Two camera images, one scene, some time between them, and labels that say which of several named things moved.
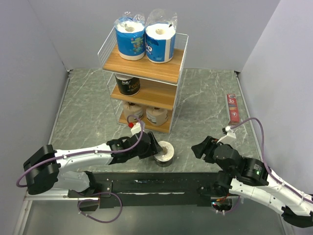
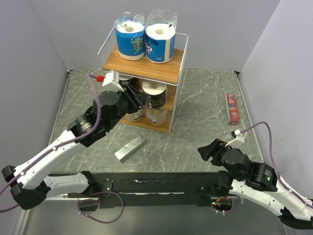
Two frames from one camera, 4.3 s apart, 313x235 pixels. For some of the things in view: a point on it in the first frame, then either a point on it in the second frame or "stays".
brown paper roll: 156,116 stays
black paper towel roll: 165,157 → 156,92
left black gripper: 152,148 → 138,101
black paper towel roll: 127,85 stays
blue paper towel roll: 130,30 stays
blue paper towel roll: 160,35 stays
